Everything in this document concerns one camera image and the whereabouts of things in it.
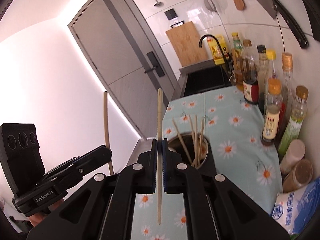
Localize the horizontal bamboo chopstick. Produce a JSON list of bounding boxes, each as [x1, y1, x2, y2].
[[156, 88, 163, 225]]

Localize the black kitchen sink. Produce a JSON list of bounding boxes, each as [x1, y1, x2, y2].
[[178, 60, 234, 98]]

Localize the black kitchen faucet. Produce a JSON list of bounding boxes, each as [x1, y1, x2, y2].
[[199, 34, 232, 78]]

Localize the person's left hand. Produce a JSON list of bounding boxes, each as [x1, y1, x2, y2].
[[28, 199, 64, 227]]

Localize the black cylindrical utensil holder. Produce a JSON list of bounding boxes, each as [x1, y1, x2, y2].
[[168, 132, 217, 177]]

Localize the daisy-print light blue tablecloth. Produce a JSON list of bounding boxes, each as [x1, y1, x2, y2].
[[131, 87, 283, 239]]

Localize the yellow oil jug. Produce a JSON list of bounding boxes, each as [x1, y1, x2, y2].
[[207, 35, 228, 64]]

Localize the wooden cutting board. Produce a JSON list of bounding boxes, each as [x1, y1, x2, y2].
[[165, 22, 209, 67]]

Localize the soy sauce bottle orange cap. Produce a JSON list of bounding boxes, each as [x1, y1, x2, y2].
[[261, 78, 283, 146]]

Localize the dark vinegar bottle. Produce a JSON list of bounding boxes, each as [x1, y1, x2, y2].
[[240, 39, 259, 105]]

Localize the black cap pale bottle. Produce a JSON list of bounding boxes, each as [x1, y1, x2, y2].
[[257, 44, 268, 114]]

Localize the white spice jar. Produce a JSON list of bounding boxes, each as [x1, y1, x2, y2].
[[280, 139, 306, 175]]

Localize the grey door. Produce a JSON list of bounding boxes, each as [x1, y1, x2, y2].
[[68, 0, 177, 139]]

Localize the clear bottle orange cap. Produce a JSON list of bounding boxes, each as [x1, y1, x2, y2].
[[281, 53, 293, 130]]

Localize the brown spice jar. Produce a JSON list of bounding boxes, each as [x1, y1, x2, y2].
[[283, 159, 313, 193]]

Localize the green label oil bottle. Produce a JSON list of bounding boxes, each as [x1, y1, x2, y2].
[[278, 85, 309, 159]]

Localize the blue white salt bag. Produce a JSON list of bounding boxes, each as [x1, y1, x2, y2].
[[272, 178, 319, 235]]

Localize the yellow cap clear bottle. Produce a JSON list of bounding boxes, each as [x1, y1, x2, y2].
[[265, 49, 278, 85]]

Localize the metal strainer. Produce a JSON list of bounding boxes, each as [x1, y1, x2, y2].
[[203, 0, 217, 12]]

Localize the black door handle lock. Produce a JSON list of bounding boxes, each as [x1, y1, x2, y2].
[[144, 51, 165, 77]]

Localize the black wall switch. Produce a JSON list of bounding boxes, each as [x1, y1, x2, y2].
[[164, 9, 177, 21]]

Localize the steel cleaver black handle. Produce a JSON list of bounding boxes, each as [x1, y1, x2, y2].
[[256, 0, 309, 49]]

